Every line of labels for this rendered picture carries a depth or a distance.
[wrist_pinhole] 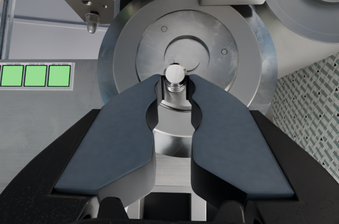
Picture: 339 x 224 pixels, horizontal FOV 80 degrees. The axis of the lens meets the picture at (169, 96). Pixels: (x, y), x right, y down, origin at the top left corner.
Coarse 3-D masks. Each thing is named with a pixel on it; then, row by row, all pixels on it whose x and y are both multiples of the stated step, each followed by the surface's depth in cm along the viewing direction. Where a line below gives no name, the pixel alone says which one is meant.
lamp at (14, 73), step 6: (6, 66) 51; (12, 66) 51; (18, 66) 51; (6, 72) 51; (12, 72) 51; (18, 72) 51; (6, 78) 51; (12, 78) 51; (18, 78) 51; (6, 84) 51; (12, 84) 50; (18, 84) 50
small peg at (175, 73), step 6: (168, 66) 12; (174, 66) 12; (180, 66) 12; (168, 72) 12; (174, 72) 12; (180, 72) 12; (186, 72) 12; (168, 78) 12; (174, 78) 12; (180, 78) 12; (186, 78) 12; (168, 84) 12; (174, 84) 12; (180, 84) 12; (174, 90) 13; (180, 90) 14
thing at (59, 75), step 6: (54, 66) 51; (60, 66) 51; (66, 66) 50; (54, 72) 50; (60, 72) 50; (66, 72) 50; (54, 78) 50; (60, 78) 50; (66, 78) 50; (48, 84) 50; (54, 84) 50; (60, 84) 50; (66, 84) 50
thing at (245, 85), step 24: (168, 0) 16; (192, 0) 16; (144, 24) 16; (240, 24) 16; (120, 48) 16; (240, 48) 16; (120, 72) 16; (240, 72) 15; (240, 96) 15; (168, 120) 15
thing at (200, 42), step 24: (168, 24) 15; (192, 24) 15; (216, 24) 15; (144, 48) 15; (168, 48) 15; (192, 48) 15; (216, 48) 15; (144, 72) 15; (192, 72) 15; (216, 72) 14; (168, 96) 14
